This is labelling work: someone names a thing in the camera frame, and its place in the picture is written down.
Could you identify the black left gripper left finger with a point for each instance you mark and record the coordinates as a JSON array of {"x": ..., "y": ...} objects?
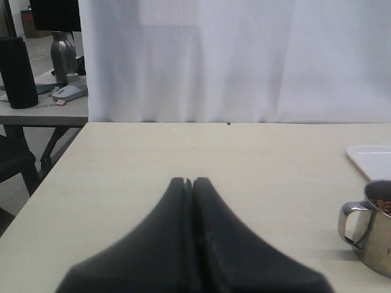
[{"x": 154, "y": 257}]

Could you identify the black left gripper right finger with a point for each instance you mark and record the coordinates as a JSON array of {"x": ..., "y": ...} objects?
[{"x": 232, "y": 258}]

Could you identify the steel mug with kibble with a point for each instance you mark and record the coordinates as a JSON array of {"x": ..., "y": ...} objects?
[{"x": 371, "y": 234}]

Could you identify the silver metal bottle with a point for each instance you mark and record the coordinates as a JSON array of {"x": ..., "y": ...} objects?
[{"x": 63, "y": 55}]

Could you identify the grey side desk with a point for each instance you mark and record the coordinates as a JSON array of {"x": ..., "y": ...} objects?
[{"x": 66, "y": 120}]

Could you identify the white plastic tray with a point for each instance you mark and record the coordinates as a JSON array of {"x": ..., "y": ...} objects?
[{"x": 372, "y": 160}]

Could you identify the grey computer mouse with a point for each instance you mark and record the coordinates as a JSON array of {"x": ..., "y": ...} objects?
[{"x": 70, "y": 92}]

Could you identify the white curtain backdrop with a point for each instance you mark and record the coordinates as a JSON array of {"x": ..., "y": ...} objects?
[{"x": 237, "y": 61}]

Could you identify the black cylindrical speaker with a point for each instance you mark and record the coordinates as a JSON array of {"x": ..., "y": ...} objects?
[{"x": 17, "y": 74}]

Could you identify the black monitor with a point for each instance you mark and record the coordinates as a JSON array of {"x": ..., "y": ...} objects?
[{"x": 56, "y": 15}]

